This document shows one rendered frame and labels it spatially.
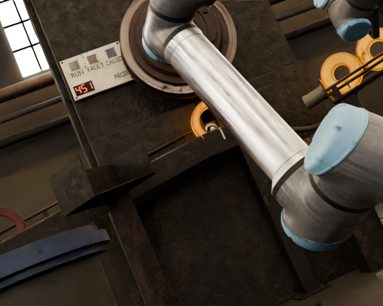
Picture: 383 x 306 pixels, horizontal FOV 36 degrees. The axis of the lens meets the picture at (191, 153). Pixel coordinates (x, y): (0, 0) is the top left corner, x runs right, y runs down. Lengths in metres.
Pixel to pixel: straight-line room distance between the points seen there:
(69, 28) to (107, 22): 0.16
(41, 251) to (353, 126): 0.58
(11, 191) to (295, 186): 7.46
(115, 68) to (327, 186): 1.49
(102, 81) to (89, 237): 1.47
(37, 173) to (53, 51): 6.05
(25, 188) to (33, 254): 7.51
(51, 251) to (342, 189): 0.54
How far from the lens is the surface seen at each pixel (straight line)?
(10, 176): 8.57
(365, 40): 2.29
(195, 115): 2.31
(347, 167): 1.09
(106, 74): 2.47
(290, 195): 1.24
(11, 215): 2.26
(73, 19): 2.59
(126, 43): 2.37
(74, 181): 1.87
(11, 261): 1.00
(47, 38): 2.57
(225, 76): 1.37
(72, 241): 1.03
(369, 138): 1.09
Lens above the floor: 0.31
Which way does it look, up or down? 9 degrees up
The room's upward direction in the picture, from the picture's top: 24 degrees counter-clockwise
